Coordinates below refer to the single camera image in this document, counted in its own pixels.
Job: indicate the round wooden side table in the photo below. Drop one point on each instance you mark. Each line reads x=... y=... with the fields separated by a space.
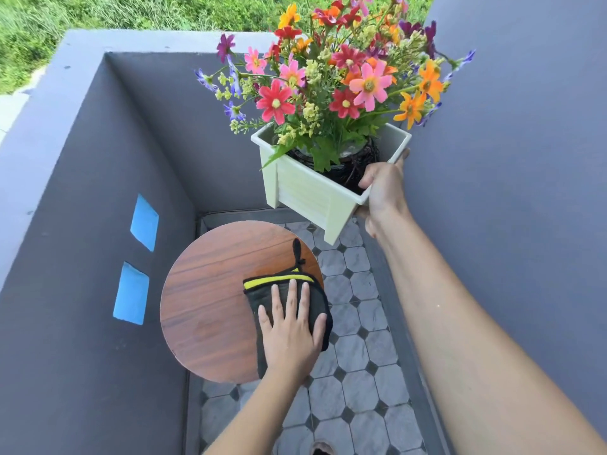
x=208 y=298

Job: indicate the person's right hand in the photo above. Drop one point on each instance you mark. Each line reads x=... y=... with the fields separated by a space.
x=388 y=196

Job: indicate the black cloth with yellow stripe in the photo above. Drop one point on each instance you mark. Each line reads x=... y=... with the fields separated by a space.
x=258 y=291

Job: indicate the person's left thumb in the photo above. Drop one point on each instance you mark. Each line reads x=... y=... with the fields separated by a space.
x=319 y=330

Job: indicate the person's left little finger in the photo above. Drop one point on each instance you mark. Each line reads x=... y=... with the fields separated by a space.
x=265 y=321

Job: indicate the green grass patch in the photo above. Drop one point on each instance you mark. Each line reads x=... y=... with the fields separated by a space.
x=118 y=18

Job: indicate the blue tape square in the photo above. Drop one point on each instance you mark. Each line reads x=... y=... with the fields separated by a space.
x=144 y=223
x=131 y=293

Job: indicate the colourful artificial flower bouquet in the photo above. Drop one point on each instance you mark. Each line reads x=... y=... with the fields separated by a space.
x=332 y=85

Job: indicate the person's right forearm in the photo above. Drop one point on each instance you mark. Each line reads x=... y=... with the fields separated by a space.
x=474 y=350

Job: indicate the dark wicker basket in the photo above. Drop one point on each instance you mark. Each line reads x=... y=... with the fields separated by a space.
x=351 y=168

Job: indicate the white plastic planter box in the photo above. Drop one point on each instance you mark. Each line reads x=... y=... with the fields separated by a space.
x=308 y=191

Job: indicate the person's left forearm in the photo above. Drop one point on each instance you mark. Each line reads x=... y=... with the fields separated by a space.
x=251 y=416

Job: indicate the person's left hand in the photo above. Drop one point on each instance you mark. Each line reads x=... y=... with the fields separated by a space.
x=289 y=343

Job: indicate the person's left middle finger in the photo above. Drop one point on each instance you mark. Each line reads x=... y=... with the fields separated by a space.
x=291 y=300

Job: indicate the person's right thumb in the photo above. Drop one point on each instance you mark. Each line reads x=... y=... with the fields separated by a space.
x=368 y=176

